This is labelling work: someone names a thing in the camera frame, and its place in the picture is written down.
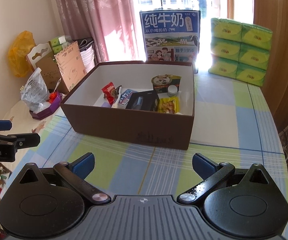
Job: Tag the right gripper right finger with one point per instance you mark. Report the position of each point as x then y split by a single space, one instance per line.
214 176

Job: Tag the brown cardboard carry box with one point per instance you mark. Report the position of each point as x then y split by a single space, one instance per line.
42 56

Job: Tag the blue milk carton box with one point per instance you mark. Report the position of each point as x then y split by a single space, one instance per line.
171 35

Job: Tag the pink curtain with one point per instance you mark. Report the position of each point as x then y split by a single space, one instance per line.
112 24

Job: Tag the red small toy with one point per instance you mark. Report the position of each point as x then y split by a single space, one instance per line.
52 97

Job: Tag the brown cardboard storage box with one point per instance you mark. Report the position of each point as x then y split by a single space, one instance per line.
83 105

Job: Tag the purple cosmetic tube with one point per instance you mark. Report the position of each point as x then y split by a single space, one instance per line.
106 105

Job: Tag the orange plastic bag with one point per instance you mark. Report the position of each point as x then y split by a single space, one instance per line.
17 54

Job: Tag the yellow snack packet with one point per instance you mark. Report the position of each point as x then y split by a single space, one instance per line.
169 105

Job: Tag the pink cardboard carton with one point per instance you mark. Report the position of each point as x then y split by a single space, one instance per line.
71 67

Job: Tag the small white jar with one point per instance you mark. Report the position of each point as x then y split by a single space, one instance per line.
172 90

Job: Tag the leopard print hair claw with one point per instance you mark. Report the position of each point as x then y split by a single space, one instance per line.
111 92

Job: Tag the red snack packet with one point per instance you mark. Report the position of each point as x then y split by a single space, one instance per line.
110 100

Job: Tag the white toothbrush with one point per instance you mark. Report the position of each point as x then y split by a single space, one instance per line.
116 99

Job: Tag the green tissue pack bundle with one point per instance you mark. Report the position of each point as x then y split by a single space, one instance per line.
240 51

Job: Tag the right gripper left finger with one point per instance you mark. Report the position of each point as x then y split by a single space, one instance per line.
73 174

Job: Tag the checked pastel tablecloth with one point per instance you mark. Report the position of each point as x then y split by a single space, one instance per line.
232 123

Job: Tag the black electronics box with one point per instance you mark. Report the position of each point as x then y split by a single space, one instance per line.
144 101

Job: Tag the clear plastic bag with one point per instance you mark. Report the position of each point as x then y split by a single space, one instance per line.
35 93

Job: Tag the white plastic buckets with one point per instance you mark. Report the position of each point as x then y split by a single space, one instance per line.
87 52

